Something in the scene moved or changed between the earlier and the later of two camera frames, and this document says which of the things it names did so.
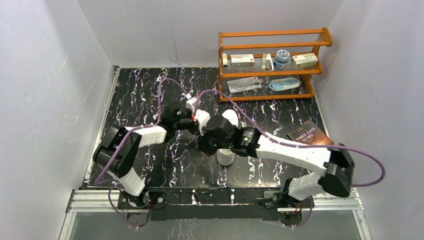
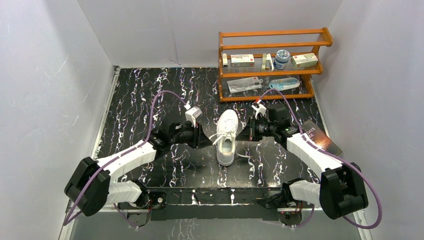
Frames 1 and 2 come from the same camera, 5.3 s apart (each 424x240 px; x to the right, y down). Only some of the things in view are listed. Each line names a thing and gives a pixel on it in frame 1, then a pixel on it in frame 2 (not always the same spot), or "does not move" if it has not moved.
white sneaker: x=225 y=157 does not move
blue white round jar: x=281 y=59 does not move
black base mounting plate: x=213 y=204 does not move
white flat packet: x=244 y=84 does not move
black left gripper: x=183 y=122 → x=197 y=135
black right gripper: x=203 y=144 → x=247 y=133
